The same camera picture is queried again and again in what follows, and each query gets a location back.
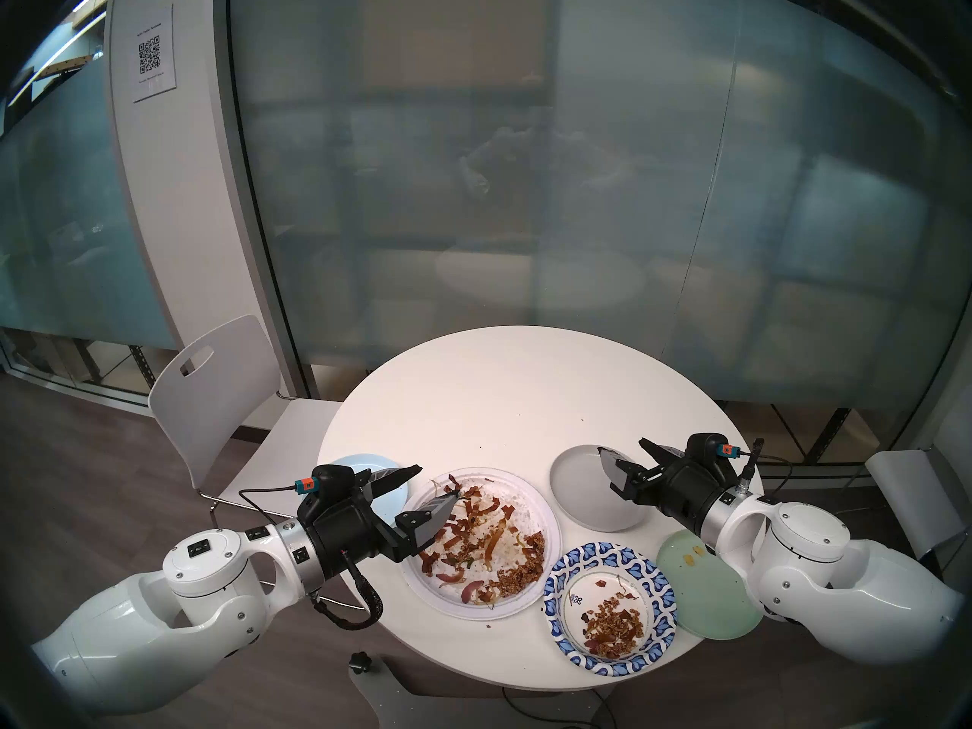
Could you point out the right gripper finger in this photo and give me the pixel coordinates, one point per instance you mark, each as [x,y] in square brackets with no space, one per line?
[662,451]
[619,477]

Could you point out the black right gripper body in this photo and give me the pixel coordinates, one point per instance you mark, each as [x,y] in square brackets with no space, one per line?
[683,492]

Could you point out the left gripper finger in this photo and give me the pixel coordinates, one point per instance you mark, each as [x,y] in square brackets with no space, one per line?
[421,526]
[383,479]

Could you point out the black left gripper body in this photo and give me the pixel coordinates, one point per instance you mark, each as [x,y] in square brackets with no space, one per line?
[342,530]

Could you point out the light blue plate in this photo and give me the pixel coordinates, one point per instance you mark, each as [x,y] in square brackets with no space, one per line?
[370,462]

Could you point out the grey plate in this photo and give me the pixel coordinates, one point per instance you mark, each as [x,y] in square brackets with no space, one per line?
[581,496]

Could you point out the large white paper plate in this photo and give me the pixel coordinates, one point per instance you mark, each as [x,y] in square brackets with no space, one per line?
[524,500]

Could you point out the light green plate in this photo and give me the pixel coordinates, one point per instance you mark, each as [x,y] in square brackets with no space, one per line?
[706,602]

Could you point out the blue patterned paper plate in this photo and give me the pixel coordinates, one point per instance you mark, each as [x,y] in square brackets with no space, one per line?
[560,587]

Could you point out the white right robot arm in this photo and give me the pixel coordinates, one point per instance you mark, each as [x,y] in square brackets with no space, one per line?
[805,560]

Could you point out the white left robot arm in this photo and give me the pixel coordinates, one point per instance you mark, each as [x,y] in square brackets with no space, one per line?
[190,583]

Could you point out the yellow food bits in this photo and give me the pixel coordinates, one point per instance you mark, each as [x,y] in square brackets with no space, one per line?
[692,559]

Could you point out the brown vegetable and granola scraps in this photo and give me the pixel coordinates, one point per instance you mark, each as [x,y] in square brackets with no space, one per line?
[531,560]

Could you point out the black knob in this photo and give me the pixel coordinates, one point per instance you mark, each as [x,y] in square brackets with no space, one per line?
[359,663]

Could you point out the white plastic chair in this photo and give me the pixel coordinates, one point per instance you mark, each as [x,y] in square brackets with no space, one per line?
[904,492]
[213,386]

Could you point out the paper sign with QR code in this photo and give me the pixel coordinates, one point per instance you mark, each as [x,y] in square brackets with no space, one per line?
[150,55]

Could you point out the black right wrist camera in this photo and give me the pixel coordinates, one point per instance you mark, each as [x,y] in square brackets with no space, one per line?
[702,448]

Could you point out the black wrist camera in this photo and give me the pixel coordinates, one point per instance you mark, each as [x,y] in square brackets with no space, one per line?
[334,481]
[702,448]

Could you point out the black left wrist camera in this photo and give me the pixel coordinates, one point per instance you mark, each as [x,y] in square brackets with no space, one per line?
[334,481]

